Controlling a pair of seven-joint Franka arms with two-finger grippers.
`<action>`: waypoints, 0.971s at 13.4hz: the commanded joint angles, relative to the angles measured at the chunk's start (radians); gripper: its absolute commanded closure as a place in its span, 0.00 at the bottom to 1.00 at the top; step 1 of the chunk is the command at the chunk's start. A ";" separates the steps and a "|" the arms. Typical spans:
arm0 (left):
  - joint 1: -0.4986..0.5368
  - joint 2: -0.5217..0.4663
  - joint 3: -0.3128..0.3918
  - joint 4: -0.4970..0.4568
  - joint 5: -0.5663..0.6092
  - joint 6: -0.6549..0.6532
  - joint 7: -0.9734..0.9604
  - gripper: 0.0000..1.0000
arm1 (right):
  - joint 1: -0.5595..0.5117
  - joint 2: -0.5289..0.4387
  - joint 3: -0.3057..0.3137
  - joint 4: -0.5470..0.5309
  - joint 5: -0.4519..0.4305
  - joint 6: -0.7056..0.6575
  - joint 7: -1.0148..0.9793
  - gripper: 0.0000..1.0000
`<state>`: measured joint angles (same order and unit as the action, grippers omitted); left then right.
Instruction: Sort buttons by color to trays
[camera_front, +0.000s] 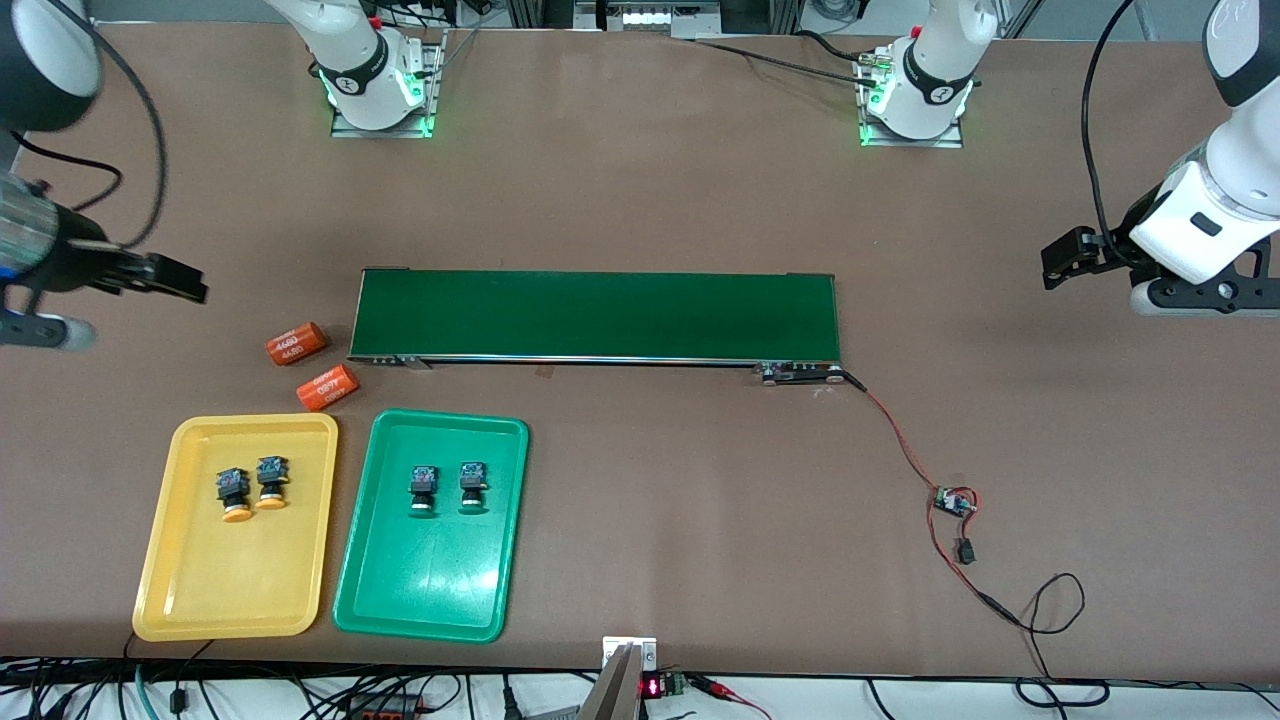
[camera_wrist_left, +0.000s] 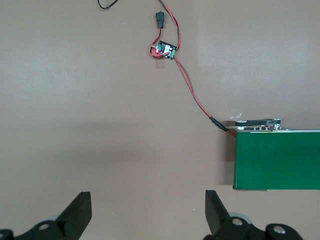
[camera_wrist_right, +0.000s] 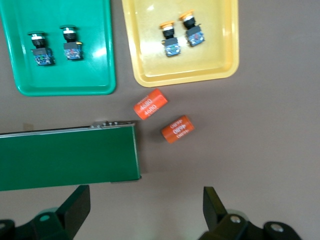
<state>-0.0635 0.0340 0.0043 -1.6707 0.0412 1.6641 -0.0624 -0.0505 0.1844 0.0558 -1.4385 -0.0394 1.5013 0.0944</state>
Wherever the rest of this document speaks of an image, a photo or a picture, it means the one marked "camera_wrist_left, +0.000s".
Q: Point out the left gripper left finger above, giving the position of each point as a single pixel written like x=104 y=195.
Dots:
x=72 y=217

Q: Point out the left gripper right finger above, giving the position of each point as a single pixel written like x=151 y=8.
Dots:
x=220 y=222

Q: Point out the green conveyor belt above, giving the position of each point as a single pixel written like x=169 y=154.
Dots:
x=275 y=160

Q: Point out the small green circuit board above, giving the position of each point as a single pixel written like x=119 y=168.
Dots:
x=165 y=50

